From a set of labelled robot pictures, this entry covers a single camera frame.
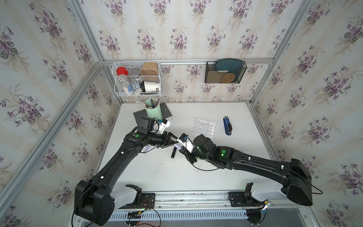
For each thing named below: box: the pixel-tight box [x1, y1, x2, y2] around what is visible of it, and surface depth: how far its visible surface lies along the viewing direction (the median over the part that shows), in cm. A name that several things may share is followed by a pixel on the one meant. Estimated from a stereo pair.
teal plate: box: [214, 58, 243, 83], surface depth 93 cm
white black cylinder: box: [140, 80, 161, 93], surface depth 95 cm
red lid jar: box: [116, 66, 129, 76], surface depth 93 cm
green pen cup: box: [143, 96, 163, 120], surface depth 98 cm
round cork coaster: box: [220, 72, 236, 84], surface depth 100 cm
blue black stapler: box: [223, 116, 233, 136], surface depth 103 cm
